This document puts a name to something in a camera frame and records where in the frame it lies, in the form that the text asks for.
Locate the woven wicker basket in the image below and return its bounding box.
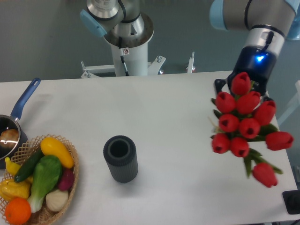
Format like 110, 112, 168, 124
0, 135, 79, 225

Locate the red tulip bouquet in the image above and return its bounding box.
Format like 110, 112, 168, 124
211, 72, 294, 188

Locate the green bok choy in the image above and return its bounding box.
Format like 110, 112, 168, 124
28, 155, 62, 213

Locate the black device at edge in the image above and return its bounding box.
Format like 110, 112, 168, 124
282, 190, 300, 215

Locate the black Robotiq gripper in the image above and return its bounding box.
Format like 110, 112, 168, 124
214, 46, 277, 95

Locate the yellow bell pepper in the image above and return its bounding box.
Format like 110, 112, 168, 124
0, 179, 31, 202

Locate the purple red radish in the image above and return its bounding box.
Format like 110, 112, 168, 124
57, 169, 75, 191

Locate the yellow squash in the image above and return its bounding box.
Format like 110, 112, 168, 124
40, 137, 75, 169

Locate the orange fruit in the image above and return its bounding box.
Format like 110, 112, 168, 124
5, 198, 31, 225

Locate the dark green cucumber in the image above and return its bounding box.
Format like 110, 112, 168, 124
14, 148, 44, 183

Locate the blue transparent water bottle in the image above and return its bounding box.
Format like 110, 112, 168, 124
286, 19, 300, 40

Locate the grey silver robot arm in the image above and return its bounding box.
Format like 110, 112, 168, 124
80, 0, 300, 94

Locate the white metal base frame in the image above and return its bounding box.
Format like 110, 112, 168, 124
81, 51, 196, 79

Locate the blue handled saucepan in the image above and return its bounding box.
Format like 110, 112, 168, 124
0, 78, 41, 169

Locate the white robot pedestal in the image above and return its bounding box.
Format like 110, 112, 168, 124
104, 12, 154, 76

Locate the white garlic bulb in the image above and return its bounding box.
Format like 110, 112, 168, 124
45, 189, 68, 212

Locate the brown bread roll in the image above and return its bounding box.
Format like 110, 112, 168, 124
0, 129, 19, 149

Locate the small yellow banana pepper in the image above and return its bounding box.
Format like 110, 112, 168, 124
5, 157, 21, 179

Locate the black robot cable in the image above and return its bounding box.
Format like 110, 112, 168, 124
118, 36, 130, 77

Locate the dark grey ribbed vase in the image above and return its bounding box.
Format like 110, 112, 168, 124
103, 135, 138, 183

